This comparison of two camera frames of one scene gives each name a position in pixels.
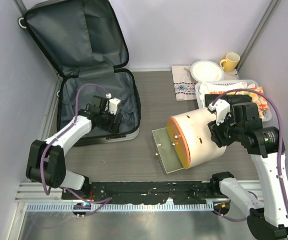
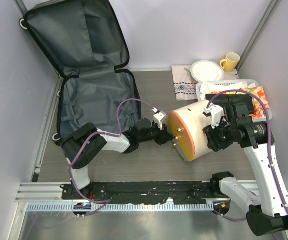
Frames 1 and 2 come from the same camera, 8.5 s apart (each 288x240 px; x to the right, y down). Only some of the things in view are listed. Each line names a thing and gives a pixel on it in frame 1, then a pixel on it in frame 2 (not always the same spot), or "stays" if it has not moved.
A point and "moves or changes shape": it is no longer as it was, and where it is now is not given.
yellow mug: x=230 y=63 stays
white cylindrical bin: x=187 y=142 moves or changes shape
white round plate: x=207 y=71 stays
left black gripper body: x=107 y=121 → x=155 y=134
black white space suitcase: x=84 y=41 stays
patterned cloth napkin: x=185 y=85 stays
